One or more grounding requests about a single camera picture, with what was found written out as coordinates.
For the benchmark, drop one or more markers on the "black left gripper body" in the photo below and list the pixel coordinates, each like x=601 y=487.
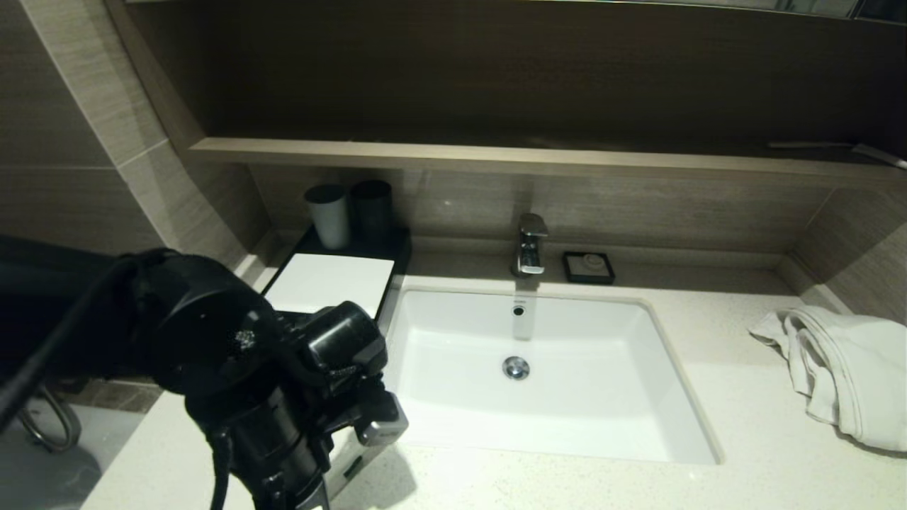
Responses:
x=276 y=453

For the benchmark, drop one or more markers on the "grey plastic cup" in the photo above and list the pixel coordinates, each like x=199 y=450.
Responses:
x=329 y=216

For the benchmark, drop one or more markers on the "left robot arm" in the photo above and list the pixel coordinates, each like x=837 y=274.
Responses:
x=198 y=319

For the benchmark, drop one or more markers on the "black drawer amenity box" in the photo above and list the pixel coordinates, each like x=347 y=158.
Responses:
x=400 y=248

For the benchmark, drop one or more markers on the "chrome sink drain plug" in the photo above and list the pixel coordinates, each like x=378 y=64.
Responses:
x=516 y=367

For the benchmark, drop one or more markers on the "black plastic cup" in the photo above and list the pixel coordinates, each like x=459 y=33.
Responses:
x=372 y=209

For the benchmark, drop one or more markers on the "chrome faucet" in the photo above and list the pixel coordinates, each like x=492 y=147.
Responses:
x=530 y=248

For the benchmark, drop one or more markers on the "white ceramic sink basin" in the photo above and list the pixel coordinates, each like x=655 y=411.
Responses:
x=602 y=382

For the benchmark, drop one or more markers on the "black square soap dish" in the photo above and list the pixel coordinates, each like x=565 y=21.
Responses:
x=567 y=275

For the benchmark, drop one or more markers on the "round white soap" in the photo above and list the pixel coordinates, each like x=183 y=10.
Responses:
x=592 y=265

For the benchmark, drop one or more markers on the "white crumpled towel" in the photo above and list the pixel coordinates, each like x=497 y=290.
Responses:
x=850 y=368

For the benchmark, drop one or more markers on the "wooden wall shelf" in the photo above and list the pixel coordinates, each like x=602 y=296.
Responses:
x=496 y=159

